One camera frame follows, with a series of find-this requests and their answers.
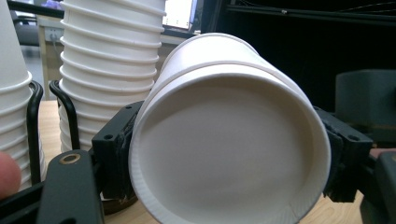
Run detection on short stack of white cups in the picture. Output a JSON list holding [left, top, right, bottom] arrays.
[[0, 0, 48, 192]]

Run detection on tall stack of white cups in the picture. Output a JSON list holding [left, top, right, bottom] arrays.
[[58, 0, 167, 153]]

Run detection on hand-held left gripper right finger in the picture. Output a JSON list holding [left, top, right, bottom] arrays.
[[313, 105, 374, 203]]

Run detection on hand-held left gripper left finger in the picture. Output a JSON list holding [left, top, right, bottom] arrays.
[[92, 101, 145, 202]]

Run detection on bright monitor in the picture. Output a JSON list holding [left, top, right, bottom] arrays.
[[163, 0, 200, 32]]

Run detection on white paper cup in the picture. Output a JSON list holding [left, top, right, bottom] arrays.
[[157, 32, 281, 104], [128, 63, 332, 224]]

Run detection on black wire cup holder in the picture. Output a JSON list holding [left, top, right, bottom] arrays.
[[26, 79, 139, 217]]

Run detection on black metal bar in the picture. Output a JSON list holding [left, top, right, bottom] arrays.
[[7, 0, 64, 19], [225, 3, 396, 27]]

